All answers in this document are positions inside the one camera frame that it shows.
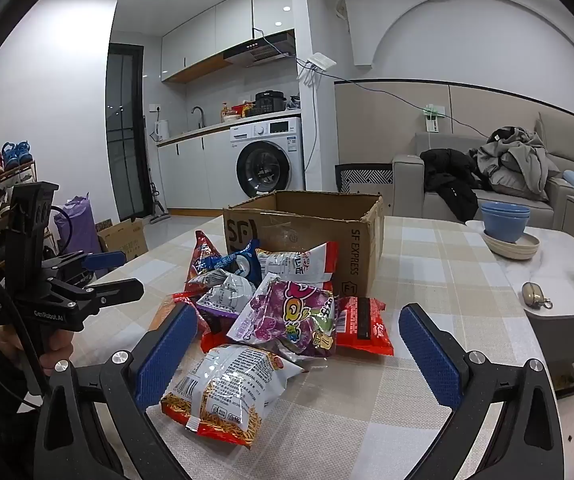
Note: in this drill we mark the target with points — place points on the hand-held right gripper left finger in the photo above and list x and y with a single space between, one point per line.
167 355

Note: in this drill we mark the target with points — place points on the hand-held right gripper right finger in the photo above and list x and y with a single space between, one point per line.
429 355

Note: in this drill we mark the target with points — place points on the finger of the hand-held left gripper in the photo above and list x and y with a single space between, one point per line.
107 259
122 290

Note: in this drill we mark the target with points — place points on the silver purple snack packet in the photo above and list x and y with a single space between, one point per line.
224 297

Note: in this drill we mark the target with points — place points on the red chips packet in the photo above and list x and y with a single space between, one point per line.
204 255

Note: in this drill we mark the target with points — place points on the blue cookie packet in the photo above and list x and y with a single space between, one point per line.
239 262

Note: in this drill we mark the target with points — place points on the purple pink snack packet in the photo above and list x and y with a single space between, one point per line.
287 320

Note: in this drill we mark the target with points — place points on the large white red snack packet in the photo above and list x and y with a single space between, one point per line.
297 265

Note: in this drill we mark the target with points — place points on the brown cardboard box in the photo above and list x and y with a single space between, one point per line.
312 240

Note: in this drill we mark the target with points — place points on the person's left hand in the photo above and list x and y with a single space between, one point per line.
59 347

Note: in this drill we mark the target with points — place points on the cardboard box with print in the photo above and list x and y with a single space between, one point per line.
124 240

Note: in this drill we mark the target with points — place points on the purple bag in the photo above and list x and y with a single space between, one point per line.
79 225

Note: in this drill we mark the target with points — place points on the floor mop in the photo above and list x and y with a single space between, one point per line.
157 215

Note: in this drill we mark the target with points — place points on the blue sneaker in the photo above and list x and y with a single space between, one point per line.
9 157
24 152

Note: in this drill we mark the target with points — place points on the checkered beige tablecloth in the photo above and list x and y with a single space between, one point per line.
417 270

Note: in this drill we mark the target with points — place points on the key pouch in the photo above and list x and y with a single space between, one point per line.
534 294

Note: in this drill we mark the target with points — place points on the white kitchen counter cabinets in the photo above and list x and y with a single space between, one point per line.
192 170

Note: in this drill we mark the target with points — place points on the black glass door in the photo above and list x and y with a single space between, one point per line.
124 135

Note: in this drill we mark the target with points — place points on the beige plate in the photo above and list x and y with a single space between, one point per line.
512 256
529 244

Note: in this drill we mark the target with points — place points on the white electric kettle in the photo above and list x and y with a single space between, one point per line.
162 131

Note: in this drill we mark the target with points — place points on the grey marble top table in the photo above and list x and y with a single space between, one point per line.
557 270

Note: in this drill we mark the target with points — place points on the grey sofa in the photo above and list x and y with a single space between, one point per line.
412 185

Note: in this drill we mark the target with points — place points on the metal kitchen faucet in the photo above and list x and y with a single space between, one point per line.
199 112

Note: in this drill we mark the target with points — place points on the black jacket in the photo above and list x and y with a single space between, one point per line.
452 175

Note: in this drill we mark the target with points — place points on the black white patterned mat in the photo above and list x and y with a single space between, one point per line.
364 180

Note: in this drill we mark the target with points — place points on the white washing machine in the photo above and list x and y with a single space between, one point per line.
267 160

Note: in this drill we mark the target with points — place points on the red yellow food package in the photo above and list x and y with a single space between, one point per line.
239 110

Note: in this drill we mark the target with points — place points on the black pressure cooker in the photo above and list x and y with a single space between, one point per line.
270 102

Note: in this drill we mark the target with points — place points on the silver range hood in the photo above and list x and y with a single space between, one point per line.
262 50

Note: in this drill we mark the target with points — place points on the white router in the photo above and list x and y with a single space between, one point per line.
319 62

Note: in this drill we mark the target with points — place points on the white wall socket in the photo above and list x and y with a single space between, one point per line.
433 117

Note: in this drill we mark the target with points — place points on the white wall cabinets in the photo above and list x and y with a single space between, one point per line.
207 35

